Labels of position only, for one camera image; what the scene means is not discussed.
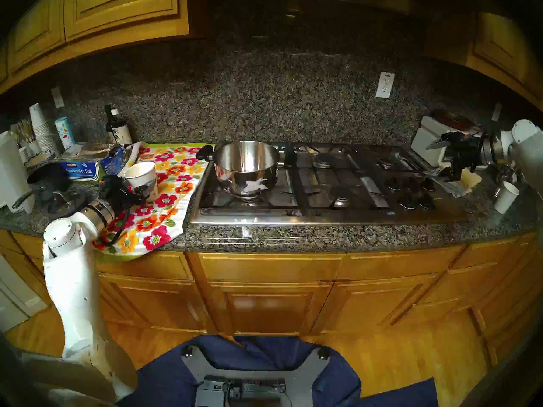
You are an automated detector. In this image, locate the white toaster oven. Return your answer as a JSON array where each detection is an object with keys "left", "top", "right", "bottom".
[{"left": 411, "top": 116, "right": 484, "bottom": 167}]

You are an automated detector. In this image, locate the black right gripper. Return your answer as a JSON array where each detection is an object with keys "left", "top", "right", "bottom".
[{"left": 425, "top": 132, "right": 485, "bottom": 181}]

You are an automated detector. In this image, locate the glass pot lid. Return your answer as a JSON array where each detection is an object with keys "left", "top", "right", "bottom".
[{"left": 47, "top": 190, "right": 85, "bottom": 218}]

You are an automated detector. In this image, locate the folded yellow dish cloth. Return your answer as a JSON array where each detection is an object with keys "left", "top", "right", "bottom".
[{"left": 426, "top": 167, "right": 483, "bottom": 198}]

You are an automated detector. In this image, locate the white paper towel roll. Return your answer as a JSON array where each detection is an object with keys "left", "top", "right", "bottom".
[{"left": 0, "top": 131, "right": 35, "bottom": 214}]

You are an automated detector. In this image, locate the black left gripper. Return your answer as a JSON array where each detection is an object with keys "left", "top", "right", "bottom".
[{"left": 98, "top": 174, "right": 156, "bottom": 215}]

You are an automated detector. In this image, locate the colourful patterned paper cup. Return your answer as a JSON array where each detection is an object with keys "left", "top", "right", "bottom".
[{"left": 54, "top": 117, "right": 76, "bottom": 150}]

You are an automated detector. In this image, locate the blue foodservice foil box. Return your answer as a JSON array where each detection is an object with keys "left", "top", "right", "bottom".
[{"left": 53, "top": 142, "right": 128, "bottom": 182}]

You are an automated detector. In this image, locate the grey power strip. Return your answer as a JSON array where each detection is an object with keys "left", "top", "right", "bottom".
[{"left": 203, "top": 376, "right": 287, "bottom": 395}]

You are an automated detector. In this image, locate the shiny metal kitchen tool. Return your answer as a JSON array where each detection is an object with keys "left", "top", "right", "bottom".
[{"left": 494, "top": 164, "right": 516, "bottom": 197}]

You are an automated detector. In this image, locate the wooden lower cabinet run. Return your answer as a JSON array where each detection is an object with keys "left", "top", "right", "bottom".
[{"left": 0, "top": 228, "right": 543, "bottom": 368}]

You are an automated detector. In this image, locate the blue moving blanket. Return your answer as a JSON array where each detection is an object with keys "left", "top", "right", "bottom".
[{"left": 121, "top": 335, "right": 438, "bottom": 407}]

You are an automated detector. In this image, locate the red-brown frying pan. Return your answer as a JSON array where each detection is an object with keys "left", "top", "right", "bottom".
[{"left": 431, "top": 109, "right": 480, "bottom": 132}]

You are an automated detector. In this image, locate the wooden upper cabinet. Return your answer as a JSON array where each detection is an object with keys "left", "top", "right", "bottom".
[
  {"left": 424, "top": 10, "right": 543, "bottom": 110},
  {"left": 0, "top": 0, "right": 190, "bottom": 93}
]

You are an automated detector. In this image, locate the dark bottle with white label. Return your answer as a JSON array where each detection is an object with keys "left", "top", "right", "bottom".
[{"left": 109, "top": 109, "right": 133, "bottom": 146}]

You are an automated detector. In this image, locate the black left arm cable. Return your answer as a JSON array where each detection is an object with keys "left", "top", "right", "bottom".
[{"left": 97, "top": 215, "right": 129, "bottom": 246}]

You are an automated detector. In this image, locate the stainless steel pot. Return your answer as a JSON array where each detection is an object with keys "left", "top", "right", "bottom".
[{"left": 196, "top": 140, "right": 297, "bottom": 198}]

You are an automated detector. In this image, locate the blue patterned bowl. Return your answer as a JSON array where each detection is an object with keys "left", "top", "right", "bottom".
[{"left": 25, "top": 151, "right": 56, "bottom": 171}]

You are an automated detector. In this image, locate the tall white paper cup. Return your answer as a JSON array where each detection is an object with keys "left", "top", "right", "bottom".
[{"left": 124, "top": 161, "right": 158, "bottom": 201}]

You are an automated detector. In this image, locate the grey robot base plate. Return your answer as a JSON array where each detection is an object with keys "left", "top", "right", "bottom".
[{"left": 182, "top": 345, "right": 330, "bottom": 407}]

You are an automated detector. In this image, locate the floral kitchen towel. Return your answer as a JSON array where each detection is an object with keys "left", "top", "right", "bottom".
[{"left": 92, "top": 142, "right": 210, "bottom": 256}]

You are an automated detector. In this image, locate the small white paper cup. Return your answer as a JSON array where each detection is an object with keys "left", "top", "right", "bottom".
[{"left": 494, "top": 181, "right": 520, "bottom": 214}]

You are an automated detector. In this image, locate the stainless steel gas cooktop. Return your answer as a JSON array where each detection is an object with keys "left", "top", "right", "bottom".
[{"left": 189, "top": 142, "right": 467, "bottom": 225}]

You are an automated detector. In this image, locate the white appliance panel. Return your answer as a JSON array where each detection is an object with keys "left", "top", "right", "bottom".
[{"left": 0, "top": 254, "right": 47, "bottom": 332}]

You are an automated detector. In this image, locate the wide black stove grate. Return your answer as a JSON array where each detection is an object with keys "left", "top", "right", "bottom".
[
  {"left": 199, "top": 144, "right": 304, "bottom": 211},
  {"left": 284, "top": 144, "right": 389, "bottom": 211}
]

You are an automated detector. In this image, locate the small black saucepan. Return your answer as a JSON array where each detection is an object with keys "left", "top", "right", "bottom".
[{"left": 12, "top": 164, "right": 70, "bottom": 209}]

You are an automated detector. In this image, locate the narrow black stove grate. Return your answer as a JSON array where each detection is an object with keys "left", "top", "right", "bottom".
[{"left": 354, "top": 148, "right": 425, "bottom": 174}]

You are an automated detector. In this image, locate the stack of white paper cups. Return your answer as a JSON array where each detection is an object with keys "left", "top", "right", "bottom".
[{"left": 29, "top": 103, "right": 58, "bottom": 154}]

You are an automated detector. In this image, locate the wooden utensils bundle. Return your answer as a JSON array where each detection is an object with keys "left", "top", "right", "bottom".
[{"left": 13, "top": 119, "right": 36, "bottom": 143}]

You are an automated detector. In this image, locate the white wall power outlet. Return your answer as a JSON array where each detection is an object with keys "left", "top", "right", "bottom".
[{"left": 376, "top": 72, "right": 395, "bottom": 99}]

